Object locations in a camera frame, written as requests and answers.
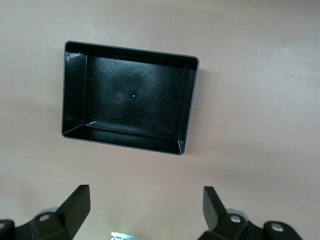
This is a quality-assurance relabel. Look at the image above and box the black plastic box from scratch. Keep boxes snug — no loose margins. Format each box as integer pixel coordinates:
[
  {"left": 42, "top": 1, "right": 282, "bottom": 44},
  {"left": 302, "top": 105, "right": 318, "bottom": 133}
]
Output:
[{"left": 60, "top": 40, "right": 201, "bottom": 156}]

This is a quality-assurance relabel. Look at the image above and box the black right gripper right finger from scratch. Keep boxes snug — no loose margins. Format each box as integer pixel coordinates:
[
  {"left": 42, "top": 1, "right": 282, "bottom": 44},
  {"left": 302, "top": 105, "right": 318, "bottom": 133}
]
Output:
[{"left": 199, "top": 186, "right": 303, "bottom": 240}]

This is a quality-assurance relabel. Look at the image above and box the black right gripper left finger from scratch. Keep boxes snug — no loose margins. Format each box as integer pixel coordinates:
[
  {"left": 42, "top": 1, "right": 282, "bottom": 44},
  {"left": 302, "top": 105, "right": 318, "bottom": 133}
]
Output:
[{"left": 0, "top": 184, "right": 91, "bottom": 240}]

